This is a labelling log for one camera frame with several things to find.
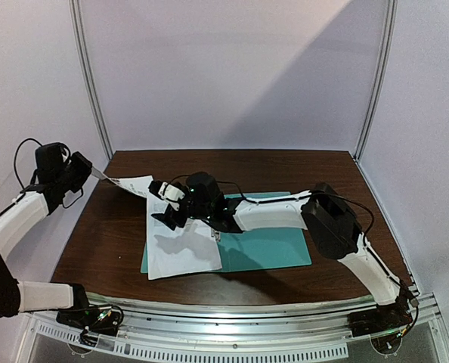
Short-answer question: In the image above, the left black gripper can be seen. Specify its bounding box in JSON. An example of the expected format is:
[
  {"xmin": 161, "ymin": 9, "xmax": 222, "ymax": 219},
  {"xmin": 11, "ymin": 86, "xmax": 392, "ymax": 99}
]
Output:
[{"xmin": 56, "ymin": 150, "xmax": 93, "ymax": 193}]

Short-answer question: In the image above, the white printed paper sheet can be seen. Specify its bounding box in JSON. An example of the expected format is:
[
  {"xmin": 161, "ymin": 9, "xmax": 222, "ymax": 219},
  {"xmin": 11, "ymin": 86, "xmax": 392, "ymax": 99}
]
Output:
[{"xmin": 146, "ymin": 195, "xmax": 222, "ymax": 281}]

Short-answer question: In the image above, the colourful printed leaflet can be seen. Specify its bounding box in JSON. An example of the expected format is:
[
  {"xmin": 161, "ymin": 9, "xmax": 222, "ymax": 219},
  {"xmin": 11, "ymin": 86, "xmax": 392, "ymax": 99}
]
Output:
[{"xmin": 107, "ymin": 175, "xmax": 153, "ymax": 198}]

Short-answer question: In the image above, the chrome folder clip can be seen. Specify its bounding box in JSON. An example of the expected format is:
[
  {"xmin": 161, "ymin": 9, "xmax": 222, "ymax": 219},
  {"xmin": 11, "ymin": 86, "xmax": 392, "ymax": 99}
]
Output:
[{"xmin": 211, "ymin": 229, "xmax": 221, "ymax": 243}]

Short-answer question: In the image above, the teal file folder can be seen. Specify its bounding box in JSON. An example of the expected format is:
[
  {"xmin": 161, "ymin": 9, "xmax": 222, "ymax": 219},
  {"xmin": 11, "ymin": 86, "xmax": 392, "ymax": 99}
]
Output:
[{"xmin": 140, "ymin": 191, "xmax": 313, "ymax": 275}]

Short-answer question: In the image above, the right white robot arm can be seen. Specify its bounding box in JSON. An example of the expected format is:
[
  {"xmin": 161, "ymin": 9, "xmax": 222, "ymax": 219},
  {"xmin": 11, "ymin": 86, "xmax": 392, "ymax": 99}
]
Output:
[{"xmin": 148, "ymin": 172, "xmax": 411, "ymax": 330}]

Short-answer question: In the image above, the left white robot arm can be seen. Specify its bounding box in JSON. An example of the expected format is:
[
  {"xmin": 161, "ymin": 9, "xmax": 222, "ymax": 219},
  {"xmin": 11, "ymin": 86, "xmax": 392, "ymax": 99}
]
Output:
[{"xmin": 0, "ymin": 142, "xmax": 105, "ymax": 328}]

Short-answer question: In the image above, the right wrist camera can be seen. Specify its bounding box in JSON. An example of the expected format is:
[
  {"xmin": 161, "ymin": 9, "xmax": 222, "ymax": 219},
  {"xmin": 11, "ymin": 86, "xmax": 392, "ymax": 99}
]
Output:
[{"xmin": 148, "ymin": 180, "xmax": 185, "ymax": 201}]

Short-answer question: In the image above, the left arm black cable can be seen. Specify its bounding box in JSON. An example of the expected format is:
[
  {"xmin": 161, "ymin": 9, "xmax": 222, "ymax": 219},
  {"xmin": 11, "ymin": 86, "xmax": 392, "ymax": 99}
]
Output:
[{"xmin": 0, "ymin": 138, "xmax": 85, "ymax": 322}]

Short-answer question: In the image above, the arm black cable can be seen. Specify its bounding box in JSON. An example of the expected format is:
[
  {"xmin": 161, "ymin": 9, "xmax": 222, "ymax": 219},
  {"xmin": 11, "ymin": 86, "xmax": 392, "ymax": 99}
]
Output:
[
  {"xmin": 0, "ymin": 138, "xmax": 85, "ymax": 322},
  {"xmin": 167, "ymin": 174, "xmax": 418, "ymax": 303}
]

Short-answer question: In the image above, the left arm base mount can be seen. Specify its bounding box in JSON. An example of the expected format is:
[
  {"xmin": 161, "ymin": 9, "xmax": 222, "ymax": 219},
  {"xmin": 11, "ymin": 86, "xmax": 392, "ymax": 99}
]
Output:
[{"xmin": 56, "ymin": 299, "xmax": 125, "ymax": 347}]

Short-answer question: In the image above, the left aluminium wall post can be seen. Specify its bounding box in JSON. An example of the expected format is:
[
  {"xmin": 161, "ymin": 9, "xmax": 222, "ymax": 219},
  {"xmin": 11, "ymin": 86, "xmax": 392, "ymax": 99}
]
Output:
[{"xmin": 69, "ymin": 0, "xmax": 114, "ymax": 161}]

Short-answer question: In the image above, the aluminium wall post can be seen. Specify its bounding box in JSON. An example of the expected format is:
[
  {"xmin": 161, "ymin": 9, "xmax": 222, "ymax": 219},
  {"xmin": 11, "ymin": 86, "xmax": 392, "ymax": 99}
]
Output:
[
  {"xmin": 69, "ymin": 0, "xmax": 114, "ymax": 161},
  {"xmin": 352, "ymin": 0, "xmax": 398, "ymax": 163}
]

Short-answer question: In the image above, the aluminium mounting rail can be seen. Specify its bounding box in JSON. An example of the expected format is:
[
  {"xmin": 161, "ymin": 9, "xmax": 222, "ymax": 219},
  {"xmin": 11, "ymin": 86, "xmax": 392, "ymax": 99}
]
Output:
[{"xmin": 16, "ymin": 293, "xmax": 449, "ymax": 362}]

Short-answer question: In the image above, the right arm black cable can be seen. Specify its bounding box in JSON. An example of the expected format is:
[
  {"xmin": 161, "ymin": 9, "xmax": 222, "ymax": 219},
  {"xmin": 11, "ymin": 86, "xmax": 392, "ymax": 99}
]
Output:
[{"xmin": 167, "ymin": 174, "xmax": 418, "ymax": 303}]

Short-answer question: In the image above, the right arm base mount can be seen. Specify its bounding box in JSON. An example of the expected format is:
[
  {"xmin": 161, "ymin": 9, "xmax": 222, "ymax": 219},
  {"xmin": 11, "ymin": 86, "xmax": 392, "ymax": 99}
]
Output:
[{"xmin": 347, "ymin": 295, "xmax": 420, "ymax": 338}]

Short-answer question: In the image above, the right aluminium wall post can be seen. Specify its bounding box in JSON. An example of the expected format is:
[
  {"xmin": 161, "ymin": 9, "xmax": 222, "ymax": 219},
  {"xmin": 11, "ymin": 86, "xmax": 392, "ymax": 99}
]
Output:
[{"xmin": 352, "ymin": 0, "xmax": 398, "ymax": 163}]

